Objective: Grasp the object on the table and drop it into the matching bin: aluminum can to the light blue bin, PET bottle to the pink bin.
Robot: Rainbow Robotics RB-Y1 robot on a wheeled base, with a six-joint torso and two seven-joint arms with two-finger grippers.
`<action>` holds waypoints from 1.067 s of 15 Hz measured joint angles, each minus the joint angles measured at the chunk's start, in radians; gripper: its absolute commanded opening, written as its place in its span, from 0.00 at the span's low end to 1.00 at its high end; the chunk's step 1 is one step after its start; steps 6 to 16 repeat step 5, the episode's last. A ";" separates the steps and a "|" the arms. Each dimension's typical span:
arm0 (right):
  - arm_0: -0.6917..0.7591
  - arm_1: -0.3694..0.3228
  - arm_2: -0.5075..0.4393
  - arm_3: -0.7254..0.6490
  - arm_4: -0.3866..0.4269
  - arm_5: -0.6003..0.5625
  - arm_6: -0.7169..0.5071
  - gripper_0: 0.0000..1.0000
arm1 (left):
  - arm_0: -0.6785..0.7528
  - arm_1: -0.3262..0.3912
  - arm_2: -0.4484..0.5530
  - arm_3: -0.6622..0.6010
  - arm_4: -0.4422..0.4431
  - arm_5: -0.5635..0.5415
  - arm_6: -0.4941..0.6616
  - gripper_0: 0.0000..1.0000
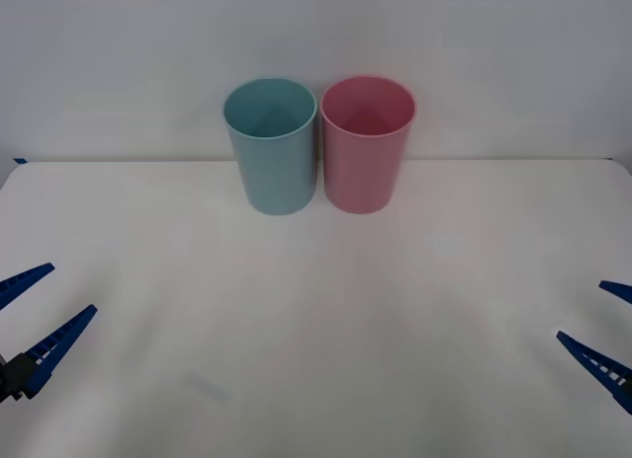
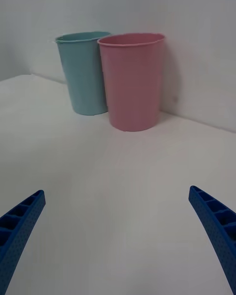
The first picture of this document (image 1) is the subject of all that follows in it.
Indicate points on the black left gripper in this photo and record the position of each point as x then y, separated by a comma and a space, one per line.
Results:
4, 384

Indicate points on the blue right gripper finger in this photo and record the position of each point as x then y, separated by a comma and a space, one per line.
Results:
605, 366
619, 289

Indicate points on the pink plastic bin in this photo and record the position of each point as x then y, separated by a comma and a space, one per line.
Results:
365, 167

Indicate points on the pale blue plastic bin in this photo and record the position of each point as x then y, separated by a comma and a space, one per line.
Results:
279, 157

